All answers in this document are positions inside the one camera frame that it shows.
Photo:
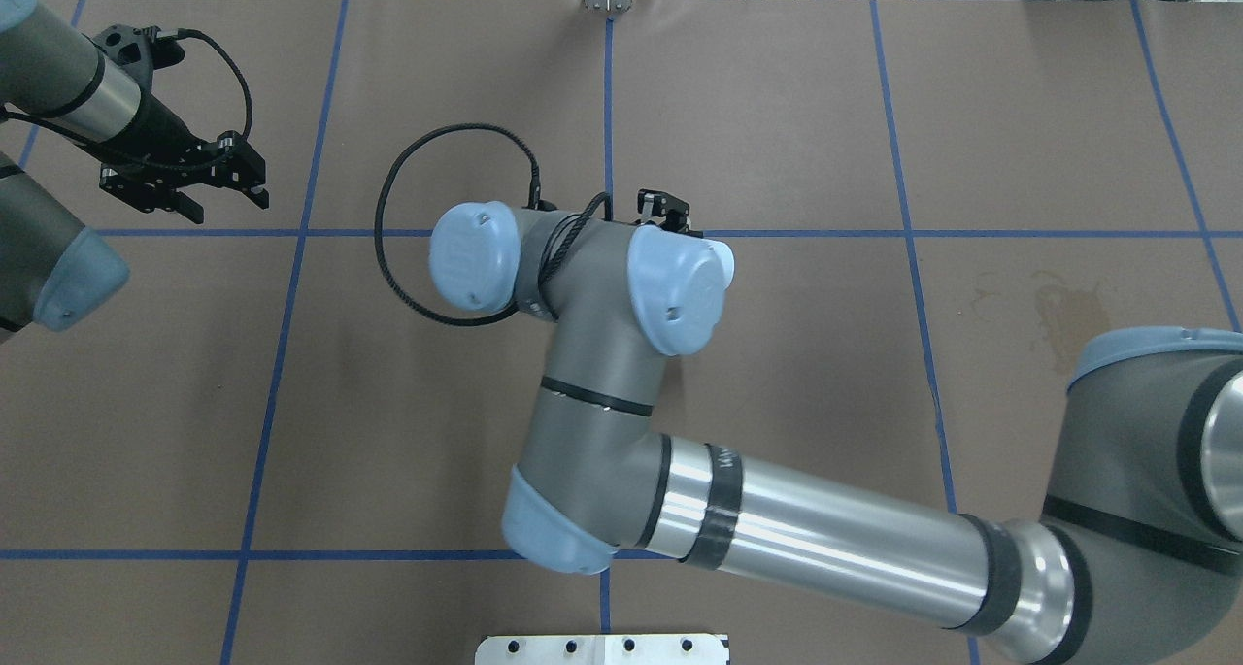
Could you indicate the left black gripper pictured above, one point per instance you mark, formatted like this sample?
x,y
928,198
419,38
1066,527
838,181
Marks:
x,y
162,126

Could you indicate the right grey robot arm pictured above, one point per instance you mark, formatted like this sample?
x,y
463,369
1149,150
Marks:
x,y
1136,552

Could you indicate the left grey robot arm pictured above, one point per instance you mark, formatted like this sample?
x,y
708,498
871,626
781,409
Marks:
x,y
94,93

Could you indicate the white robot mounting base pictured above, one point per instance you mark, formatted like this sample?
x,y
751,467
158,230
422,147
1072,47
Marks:
x,y
674,648

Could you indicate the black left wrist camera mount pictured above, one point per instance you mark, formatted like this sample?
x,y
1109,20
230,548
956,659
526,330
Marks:
x,y
140,51

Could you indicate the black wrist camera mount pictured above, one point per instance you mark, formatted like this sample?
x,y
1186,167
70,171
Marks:
x,y
665,210
140,51

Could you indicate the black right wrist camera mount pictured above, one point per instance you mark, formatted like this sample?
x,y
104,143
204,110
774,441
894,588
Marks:
x,y
665,210

